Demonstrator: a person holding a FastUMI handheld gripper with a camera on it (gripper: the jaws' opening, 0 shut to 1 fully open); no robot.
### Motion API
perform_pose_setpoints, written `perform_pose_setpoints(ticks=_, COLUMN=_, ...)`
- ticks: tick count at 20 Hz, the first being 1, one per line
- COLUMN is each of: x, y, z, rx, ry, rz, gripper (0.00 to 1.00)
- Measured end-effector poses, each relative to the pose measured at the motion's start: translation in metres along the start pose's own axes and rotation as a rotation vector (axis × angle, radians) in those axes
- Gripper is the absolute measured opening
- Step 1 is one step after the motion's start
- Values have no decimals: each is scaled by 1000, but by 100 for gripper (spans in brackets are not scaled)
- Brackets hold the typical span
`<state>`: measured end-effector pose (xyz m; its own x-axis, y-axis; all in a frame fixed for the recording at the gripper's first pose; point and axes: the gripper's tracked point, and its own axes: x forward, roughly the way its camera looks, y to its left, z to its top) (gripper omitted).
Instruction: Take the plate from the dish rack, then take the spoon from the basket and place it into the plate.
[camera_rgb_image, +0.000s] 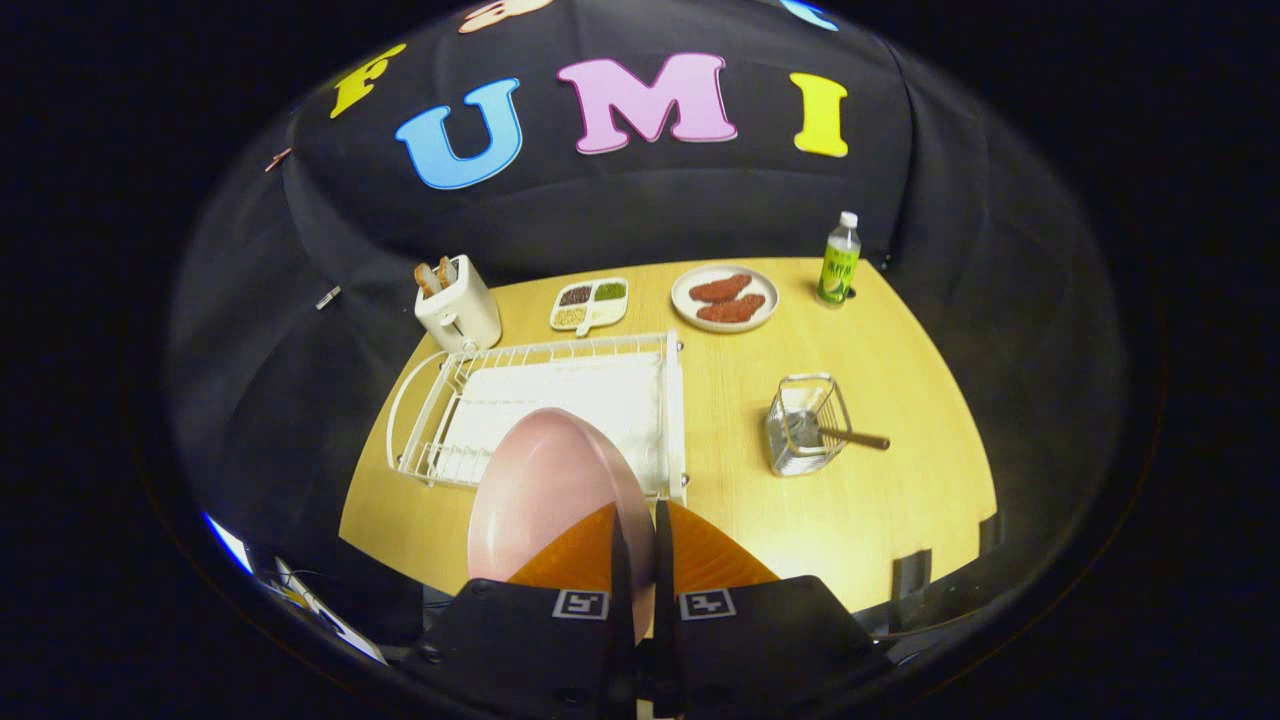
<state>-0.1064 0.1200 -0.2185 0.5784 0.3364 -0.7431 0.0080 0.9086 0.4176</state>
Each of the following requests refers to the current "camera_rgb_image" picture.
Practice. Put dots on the brown meat patty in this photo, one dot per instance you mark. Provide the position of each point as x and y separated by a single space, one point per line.
732 309
720 288

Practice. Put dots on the dark brown beans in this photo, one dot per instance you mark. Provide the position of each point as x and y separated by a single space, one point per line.
576 295

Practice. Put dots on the white plate with meat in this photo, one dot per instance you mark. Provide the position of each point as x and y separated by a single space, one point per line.
685 295

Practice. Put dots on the green label drink bottle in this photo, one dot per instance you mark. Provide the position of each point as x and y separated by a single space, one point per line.
838 270

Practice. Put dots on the white toaster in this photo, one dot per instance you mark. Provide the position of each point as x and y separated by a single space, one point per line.
465 310

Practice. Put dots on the green beans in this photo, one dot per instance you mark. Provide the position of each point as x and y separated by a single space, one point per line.
610 291

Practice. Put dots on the pink plate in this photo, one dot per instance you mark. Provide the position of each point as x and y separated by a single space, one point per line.
545 490

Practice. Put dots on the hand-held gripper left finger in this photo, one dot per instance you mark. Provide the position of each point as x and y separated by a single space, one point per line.
540 650

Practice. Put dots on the white divided seasoning tray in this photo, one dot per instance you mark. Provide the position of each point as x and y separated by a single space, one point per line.
592 318

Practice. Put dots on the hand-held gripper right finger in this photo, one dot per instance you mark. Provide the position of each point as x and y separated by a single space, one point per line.
760 650

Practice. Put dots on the pink clip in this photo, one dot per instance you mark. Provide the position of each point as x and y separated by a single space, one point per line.
278 160

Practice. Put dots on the beige beans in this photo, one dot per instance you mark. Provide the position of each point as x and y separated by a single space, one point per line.
569 317

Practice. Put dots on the white drip tray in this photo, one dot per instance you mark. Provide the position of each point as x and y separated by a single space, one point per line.
570 390

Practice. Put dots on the silver clip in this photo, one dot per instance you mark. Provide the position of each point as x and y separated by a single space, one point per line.
328 297

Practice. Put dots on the toast bread slice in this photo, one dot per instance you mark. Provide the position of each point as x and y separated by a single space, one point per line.
447 270
428 280

